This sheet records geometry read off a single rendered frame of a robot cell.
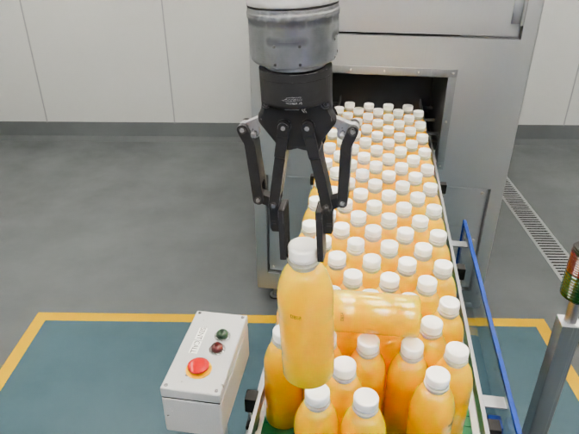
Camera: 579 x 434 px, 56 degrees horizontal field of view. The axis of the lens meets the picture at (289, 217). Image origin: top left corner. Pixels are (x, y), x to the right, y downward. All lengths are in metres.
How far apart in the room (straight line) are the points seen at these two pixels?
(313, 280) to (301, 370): 0.14
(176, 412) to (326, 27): 0.67
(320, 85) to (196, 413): 0.60
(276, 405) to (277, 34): 0.73
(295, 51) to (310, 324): 0.34
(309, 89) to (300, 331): 0.32
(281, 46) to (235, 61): 4.26
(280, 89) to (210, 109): 4.39
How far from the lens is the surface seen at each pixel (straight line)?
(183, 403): 0.95
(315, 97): 0.55
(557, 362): 1.20
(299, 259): 0.65
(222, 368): 0.95
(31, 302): 3.16
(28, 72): 5.32
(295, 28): 0.52
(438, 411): 0.95
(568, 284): 1.09
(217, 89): 4.86
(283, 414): 1.08
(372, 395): 0.89
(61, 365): 2.72
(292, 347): 0.73
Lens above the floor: 1.76
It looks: 29 degrees down
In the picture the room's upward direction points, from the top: straight up
